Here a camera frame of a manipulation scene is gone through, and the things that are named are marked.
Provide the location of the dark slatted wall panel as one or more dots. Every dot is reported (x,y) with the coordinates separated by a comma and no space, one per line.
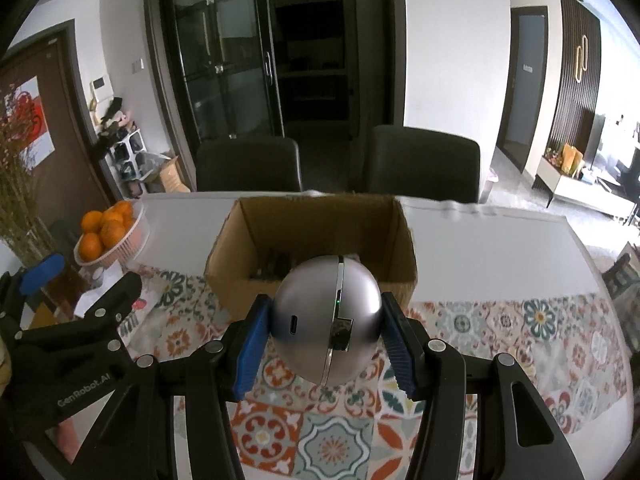
(565,110)

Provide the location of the clear plastic bag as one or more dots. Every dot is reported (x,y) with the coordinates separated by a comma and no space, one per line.
(150,165)

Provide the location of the yellow paper bags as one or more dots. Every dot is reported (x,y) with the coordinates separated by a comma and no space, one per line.
(571,160)

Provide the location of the white wall intercom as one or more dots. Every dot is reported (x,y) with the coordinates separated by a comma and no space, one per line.
(101,87)

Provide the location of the chair with patterned cushion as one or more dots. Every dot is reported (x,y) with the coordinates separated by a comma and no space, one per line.
(622,270)

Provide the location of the small brown cardboard box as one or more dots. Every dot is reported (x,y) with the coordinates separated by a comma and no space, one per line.
(175,177)

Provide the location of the person's left forearm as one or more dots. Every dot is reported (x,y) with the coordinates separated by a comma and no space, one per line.
(67,437)

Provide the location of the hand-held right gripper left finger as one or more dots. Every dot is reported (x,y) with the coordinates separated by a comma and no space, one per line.
(250,350)

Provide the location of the red and white poster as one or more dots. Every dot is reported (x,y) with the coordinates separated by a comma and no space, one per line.
(35,130)

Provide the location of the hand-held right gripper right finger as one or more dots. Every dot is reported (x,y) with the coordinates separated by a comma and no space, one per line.
(400,350)

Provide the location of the white fruit basket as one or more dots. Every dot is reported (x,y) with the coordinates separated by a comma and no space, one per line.
(132,242)

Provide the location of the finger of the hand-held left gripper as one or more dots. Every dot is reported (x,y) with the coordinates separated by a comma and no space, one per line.
(42,272)
(117,305)

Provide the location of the silver egg-shaped mouse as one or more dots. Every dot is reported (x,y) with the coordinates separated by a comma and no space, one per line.
(305,305)

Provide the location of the dark hallway door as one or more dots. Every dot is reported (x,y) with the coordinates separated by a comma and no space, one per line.
(525,90)

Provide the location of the brown wooden door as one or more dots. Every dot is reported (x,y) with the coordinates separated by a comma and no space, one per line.
(70,110)

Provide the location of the orange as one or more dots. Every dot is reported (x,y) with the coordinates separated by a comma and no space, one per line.
(113,235)
(91,222)
(91,248)
(122,208)

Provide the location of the white television cabinet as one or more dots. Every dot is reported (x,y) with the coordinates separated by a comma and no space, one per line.
(585,190)

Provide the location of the dark glass sliding door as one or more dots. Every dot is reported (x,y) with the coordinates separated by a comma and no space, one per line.
(225,60)

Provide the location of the leaf print white pouch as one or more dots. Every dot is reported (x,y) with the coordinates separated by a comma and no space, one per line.
(152,285)

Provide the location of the dried flower bouquet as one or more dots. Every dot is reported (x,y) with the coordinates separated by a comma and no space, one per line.
(20,185)

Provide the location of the dark dining chair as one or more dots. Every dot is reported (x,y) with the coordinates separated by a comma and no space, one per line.
(420,165)
(250,165)

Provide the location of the flat television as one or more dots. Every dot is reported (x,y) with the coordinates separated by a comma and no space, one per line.
(596,142)

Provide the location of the gold loop wall ornament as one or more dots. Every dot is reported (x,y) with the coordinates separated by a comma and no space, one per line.
(580,57)

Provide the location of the black power adapter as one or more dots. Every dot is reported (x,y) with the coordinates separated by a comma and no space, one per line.
(272,266)

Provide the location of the large cardboard box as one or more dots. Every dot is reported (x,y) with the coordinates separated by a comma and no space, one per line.
(235,265)

